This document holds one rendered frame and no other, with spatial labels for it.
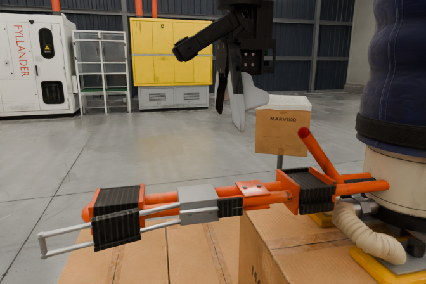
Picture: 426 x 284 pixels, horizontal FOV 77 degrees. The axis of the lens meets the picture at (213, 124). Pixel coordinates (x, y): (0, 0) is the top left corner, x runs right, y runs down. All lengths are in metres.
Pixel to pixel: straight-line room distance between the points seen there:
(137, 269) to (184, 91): 6.86
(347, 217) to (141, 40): 7.29
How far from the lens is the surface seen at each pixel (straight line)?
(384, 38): 0.62
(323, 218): 0.71
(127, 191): 0.51
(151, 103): 7.74
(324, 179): 0.58
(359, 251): 0.64
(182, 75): 7.71
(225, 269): 1.18
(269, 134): 2.13
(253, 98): 0.41
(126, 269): 1.22
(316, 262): 0.61
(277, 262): 0.60
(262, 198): 0.51
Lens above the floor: 1.32
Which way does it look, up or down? 13 degrees down
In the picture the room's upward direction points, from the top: straight up
